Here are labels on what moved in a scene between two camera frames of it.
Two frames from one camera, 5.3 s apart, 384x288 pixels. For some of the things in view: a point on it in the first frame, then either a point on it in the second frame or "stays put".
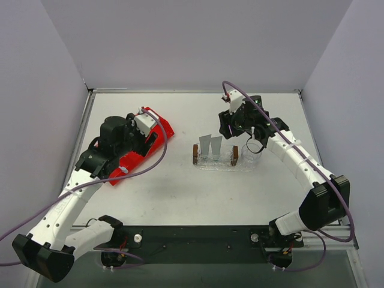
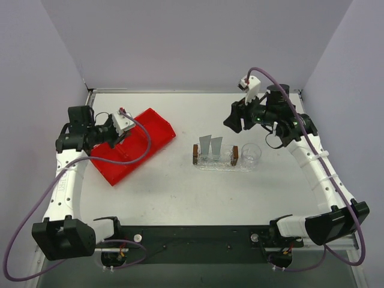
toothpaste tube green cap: x=216 y=143 stays put
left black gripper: x=143 y=143 -> x=111 y=132
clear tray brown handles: x=231 y=160 stays put
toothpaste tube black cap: x=205 y=141 stays put
